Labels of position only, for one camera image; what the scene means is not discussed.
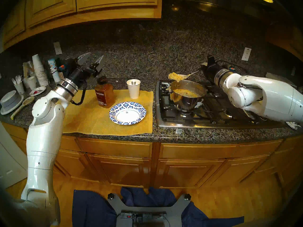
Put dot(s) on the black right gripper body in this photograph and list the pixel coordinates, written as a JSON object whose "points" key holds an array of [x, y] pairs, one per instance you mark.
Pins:
{"points": [[211, 71]]}

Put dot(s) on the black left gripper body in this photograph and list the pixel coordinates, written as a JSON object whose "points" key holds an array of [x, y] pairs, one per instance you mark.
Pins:
{"points": [[78, 74]]}

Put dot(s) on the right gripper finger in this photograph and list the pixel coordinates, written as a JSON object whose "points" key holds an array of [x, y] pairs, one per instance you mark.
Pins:
{"points": [[210, 60], [204, 67]]}

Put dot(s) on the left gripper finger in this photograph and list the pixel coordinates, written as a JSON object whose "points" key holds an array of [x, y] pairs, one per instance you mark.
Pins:
{"points": [[98, 64], [84, 58]]}

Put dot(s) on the metal serving spoon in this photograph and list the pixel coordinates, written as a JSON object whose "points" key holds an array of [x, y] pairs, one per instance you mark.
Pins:
{"points": [[193, 74]]}

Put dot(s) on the small cooked oatmeal portion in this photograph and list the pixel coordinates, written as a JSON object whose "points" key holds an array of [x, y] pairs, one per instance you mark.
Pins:
{"points": [[175, 76]]}

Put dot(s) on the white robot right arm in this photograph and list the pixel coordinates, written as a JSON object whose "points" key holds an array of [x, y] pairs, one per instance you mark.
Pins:
{"points": [[272, 98]]}

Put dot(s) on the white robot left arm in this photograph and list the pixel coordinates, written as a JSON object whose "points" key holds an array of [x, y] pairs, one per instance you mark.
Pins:
{"points": [[45, 139]]}

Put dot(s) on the amber cinnamon bottle black cap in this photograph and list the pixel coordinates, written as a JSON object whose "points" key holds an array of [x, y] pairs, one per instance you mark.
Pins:
{"points": [[105, 94]]}

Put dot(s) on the large cooked oatmeal batch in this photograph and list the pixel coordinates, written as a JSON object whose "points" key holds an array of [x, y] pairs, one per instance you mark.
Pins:
{"points": [[187, 93]]}

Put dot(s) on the blue patterned paper bowl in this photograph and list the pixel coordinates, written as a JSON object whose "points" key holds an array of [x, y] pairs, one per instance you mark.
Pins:
{"points": [[127, 113]]}

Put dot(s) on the wooden spoon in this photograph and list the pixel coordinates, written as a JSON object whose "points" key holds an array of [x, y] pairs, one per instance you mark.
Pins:
{"points": [[23, 104]]}

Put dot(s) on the grey bowl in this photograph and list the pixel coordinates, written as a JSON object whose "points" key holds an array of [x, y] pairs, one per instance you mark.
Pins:
{"points": [[9, 98]]}

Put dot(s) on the blue white carton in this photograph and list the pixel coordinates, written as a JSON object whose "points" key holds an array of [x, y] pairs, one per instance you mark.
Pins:
{"points": [[53, 68]]}

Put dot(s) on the stack of white paper cups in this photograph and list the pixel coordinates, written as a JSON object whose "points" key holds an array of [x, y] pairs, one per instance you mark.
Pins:
{"points": [[39, 68]]}

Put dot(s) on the stainless steel pot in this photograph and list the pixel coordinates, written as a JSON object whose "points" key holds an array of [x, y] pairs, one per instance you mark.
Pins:
{"points": [[189, 104]]}

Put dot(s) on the small white plate red scrap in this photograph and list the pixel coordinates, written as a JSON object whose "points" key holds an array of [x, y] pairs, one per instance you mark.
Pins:
{"points": [[37, 91]]}

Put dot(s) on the white paper cup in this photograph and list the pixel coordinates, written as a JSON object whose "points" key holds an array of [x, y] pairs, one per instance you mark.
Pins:
{"points": [[31, 83], [20, 89], [134, 90]]}

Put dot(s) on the steel gas cooktop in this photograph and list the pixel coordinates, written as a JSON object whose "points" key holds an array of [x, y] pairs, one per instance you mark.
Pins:
{"points": [[213, 117]]}

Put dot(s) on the yellow cloth mat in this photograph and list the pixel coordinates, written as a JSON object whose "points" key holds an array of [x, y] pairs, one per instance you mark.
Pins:
{"points": [[90, 120]]}

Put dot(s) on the bundle of stirrers and utensils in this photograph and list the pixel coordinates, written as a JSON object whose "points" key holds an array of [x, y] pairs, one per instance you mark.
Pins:
{"points": [[28, 68]]}

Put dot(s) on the white plastic fork bunch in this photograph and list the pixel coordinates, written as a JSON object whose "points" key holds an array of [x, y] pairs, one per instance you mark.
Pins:
{"points": [[17, 79]]}

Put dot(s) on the dark steel range hood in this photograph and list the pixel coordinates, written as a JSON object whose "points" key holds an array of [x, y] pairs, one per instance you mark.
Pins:
{"points": [[225, 0]]}

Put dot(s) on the white countertop appliance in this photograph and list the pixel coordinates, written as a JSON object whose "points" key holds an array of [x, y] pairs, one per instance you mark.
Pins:
{"points": [[277, 76]]}

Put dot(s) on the blue patterned paper plate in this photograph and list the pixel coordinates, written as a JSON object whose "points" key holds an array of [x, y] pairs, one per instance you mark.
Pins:
{"points": [[293, 125]]}

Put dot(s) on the wooden base cabinets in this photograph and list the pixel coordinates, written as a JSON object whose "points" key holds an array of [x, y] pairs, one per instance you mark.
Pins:
{"points": [[189, 172]]}

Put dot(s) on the white appliance front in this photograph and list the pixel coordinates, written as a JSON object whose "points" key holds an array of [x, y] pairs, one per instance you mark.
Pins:
{"points": [[9, 162]]}

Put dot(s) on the black knob screw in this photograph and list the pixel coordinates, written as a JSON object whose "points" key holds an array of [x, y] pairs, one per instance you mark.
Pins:
{"points": [[110, 196], [187, 196]]}

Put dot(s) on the dark blue blanket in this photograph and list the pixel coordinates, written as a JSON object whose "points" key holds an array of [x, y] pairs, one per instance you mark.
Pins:
{"points": [[90, 210]]}

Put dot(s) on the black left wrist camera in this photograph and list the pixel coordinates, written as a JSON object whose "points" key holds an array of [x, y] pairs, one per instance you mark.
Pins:
{"points": [[67, 65]]}

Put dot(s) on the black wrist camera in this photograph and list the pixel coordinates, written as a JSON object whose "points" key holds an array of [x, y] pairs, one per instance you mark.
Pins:
{"points": [[230, 68], [67, 65]]}

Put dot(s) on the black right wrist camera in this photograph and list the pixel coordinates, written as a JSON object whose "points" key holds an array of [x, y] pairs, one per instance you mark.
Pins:
{"points": [[230, 68]]}

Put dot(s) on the white wall outlet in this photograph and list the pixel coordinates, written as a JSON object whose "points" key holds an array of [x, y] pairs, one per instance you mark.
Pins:
{"points": [[57, 48], [246, 54]]}

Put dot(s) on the wide wooden wall cabinets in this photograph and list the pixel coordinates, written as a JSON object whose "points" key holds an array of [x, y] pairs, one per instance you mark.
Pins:
{"points": [[52, 6]]}

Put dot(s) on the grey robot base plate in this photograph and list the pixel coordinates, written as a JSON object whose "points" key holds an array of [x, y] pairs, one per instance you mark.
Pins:
{"points": [[174, 211]]}

